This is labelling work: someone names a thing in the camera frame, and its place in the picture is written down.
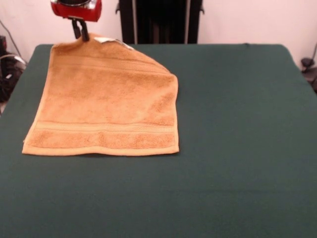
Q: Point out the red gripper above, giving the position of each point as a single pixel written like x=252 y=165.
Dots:
x=74 y=13

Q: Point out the orange terry towel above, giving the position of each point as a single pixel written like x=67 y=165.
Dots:
x=106 y=99

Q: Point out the small black red device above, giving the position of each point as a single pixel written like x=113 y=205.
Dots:
x=2 y=43

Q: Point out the black stand base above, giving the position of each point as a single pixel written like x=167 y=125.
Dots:
x=310 y=74
x=8 y=77

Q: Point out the dark green table cloth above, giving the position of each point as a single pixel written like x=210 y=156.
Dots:
x=223 y=148

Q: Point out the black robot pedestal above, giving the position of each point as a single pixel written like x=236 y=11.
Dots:
x=161 y=22

